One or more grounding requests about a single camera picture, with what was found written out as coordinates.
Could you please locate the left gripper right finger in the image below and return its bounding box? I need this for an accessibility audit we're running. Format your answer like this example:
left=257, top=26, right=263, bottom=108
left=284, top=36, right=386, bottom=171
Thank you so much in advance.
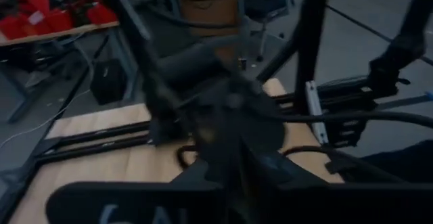
left=236, top=139, right=327, bottom=184

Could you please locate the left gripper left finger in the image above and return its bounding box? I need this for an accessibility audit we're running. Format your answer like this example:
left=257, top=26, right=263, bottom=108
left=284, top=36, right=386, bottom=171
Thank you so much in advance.
left=170, top=142, right=237, bottom=184

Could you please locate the brown cardboard box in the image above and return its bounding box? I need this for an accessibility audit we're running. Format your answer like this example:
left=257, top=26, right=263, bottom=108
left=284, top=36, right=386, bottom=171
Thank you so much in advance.
left=179, top=0, right=240, bottom=37

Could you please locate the black office chair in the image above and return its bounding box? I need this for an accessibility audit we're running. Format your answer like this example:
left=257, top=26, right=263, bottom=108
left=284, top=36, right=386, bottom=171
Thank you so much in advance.
left=243, top=0, right=297, bottom=62

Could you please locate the black box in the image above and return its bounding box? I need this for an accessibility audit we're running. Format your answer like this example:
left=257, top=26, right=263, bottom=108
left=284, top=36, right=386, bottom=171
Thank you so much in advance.
left=90, top=58, right=129, bottom=106

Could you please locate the workbench with grey legs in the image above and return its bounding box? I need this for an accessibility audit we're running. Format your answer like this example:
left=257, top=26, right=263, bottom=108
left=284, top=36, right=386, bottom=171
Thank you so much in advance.
left=0, top=20, right=139, bottom=123

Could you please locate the silver metal bracket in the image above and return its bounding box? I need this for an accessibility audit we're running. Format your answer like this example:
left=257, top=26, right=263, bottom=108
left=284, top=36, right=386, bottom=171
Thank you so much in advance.
left=305, top=81, right=329, bottom=145

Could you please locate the white floor cable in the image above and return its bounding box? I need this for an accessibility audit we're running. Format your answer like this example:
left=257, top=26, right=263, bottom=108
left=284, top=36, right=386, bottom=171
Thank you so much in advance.
left=0, top=87, right=93, bottom=149

